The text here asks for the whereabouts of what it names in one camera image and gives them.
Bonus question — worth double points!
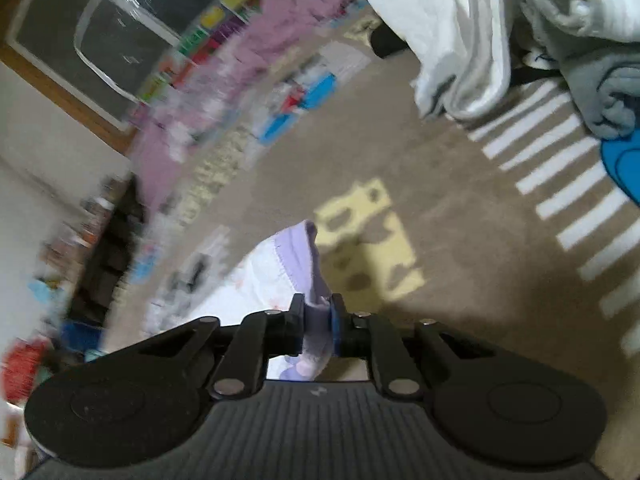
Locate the white quilted cloth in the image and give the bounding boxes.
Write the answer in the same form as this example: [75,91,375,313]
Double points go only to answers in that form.
[368,0,514,122]

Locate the purple floral duvet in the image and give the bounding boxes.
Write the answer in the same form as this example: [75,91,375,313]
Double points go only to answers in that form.
[130,0,350,216]

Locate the cluttered dark side table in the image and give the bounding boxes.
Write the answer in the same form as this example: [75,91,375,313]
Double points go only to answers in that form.
[29,176,145,330]

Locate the white floral purple-trim jacket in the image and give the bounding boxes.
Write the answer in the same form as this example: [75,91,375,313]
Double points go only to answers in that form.
[142,220,331,382]

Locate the alphabet foam headboard panel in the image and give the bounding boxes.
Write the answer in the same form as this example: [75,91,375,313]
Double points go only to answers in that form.
[138,0,258,110]

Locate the window with wooden frame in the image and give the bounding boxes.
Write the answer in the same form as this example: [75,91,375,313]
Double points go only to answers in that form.
[0,0,271,156]

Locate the folded grey white blanket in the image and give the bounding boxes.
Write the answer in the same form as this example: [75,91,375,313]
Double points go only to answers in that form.
[518,0,639,140]

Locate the brown Mickey Mouse blanket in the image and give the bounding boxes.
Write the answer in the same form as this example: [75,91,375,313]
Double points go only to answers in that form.
[104,27,639,410]

